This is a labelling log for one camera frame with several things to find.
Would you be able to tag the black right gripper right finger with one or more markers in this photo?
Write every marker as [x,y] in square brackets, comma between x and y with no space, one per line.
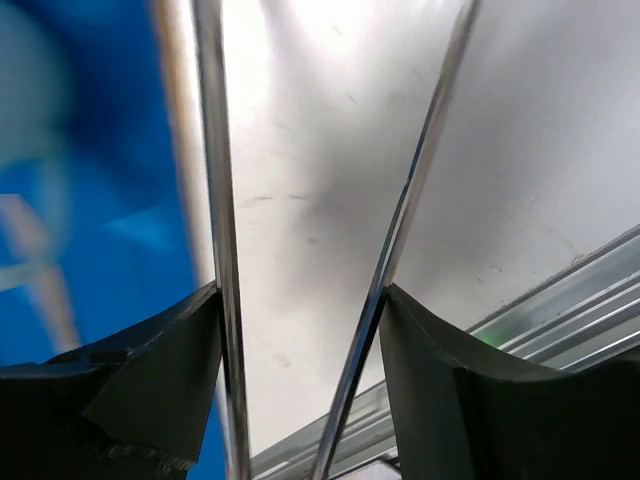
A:
[463,409]

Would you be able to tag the blue cartoon placemat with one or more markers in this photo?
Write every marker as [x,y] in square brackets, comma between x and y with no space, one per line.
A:
[93,227]

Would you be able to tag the aluminium table frame rail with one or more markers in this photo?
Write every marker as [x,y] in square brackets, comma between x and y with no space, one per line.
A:
[582,316]

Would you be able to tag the metal serving tongs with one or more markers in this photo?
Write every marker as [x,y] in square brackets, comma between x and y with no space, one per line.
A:
[214,107]

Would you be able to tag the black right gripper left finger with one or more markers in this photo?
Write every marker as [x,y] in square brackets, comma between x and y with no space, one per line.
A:
[133,405]

